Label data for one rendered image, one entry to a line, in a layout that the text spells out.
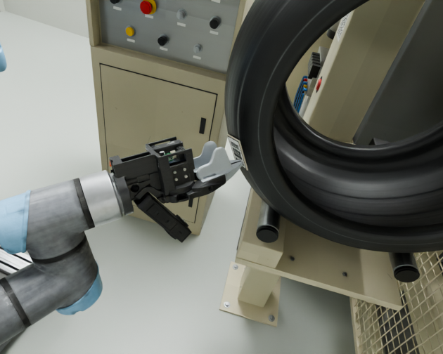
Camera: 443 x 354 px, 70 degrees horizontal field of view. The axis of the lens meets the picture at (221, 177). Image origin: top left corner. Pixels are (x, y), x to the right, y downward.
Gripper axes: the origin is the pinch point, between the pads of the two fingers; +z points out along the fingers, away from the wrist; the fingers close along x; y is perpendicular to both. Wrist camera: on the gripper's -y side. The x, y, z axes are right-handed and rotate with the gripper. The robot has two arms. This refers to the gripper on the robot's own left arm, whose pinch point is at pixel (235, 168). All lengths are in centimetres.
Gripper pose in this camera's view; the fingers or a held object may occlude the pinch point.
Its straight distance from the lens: 55.3
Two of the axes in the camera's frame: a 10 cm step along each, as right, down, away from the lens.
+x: -4.6, -3.6, 8.2
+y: -1.1, -8.9, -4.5
